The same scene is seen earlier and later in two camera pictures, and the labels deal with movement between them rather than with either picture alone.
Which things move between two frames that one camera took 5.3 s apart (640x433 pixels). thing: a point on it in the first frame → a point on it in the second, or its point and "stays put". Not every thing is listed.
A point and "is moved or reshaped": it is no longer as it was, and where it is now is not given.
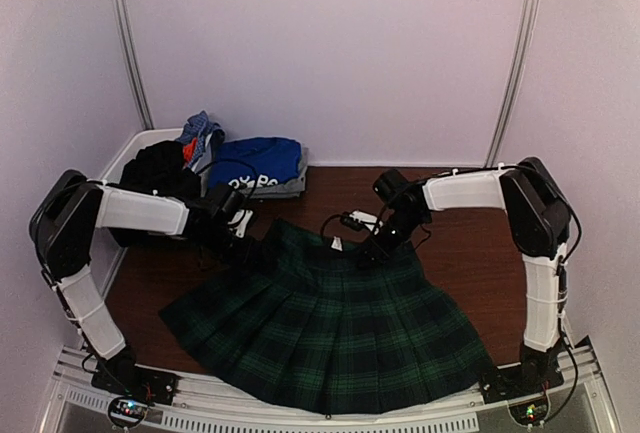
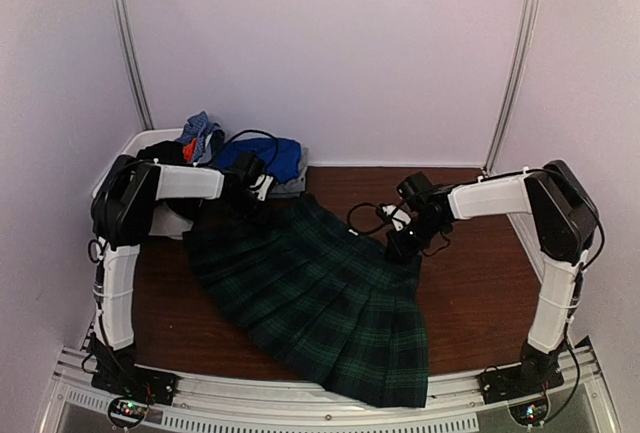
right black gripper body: x=392 y=244 → x=416 y=241
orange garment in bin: x=189 y=150 stays put
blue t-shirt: x=272 y=159 stays put
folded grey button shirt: x=288 y=188 stays put
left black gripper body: x=229 y=251 → x=249 y=213
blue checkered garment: x=198 y=126 stays put
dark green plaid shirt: x=308 y=320 is moved or reshaped
